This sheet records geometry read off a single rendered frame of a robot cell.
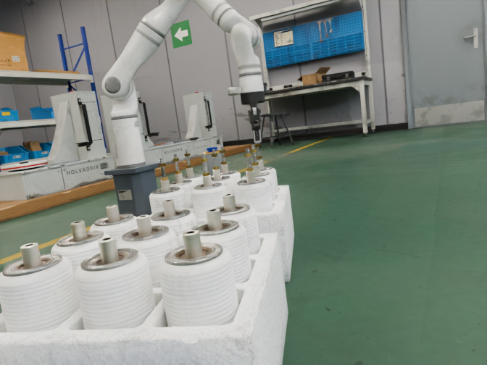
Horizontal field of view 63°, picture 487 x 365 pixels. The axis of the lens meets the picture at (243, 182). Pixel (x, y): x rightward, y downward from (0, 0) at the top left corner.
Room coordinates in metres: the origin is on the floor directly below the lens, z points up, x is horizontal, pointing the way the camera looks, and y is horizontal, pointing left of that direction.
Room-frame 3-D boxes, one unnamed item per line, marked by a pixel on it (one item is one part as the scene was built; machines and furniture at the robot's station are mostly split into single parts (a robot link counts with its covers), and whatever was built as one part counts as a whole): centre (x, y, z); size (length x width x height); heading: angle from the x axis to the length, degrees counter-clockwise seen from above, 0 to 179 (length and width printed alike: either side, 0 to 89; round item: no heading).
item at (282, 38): (6.19, -0.87, 1.54); 0.32 x 0.02 x 0.25; 62
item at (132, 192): (1.44, 0.39, 0.15); 0.15 x 0.15 x 0.30; 62
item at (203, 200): (1.05, 0.10, 0.16); 0.10 x 0.10 x 0.18
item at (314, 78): (5.79, -1.19, 0.87); 0.40 x 0.30 x 0.23; 48
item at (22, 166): (2.88, 1.55, 0.29); 0.30 x 0.30 x 0.06
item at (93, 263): (0.52, 0.19, 0.25); 0.08 x 0.08 x 0.01
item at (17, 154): (5.45, 3.16, 0.36); 0.50 x 0.38 x 0.21; 63
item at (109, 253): (0.52, 0.19, 0.26); 0.02 x 0.02 x 0.03
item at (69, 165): (3.08, 1.47, 0.45); 0.82 x 0.57 x 0.74; 152
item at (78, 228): (0.66, 0.29, 0.26); 0.02 x 0.02 x 0.03
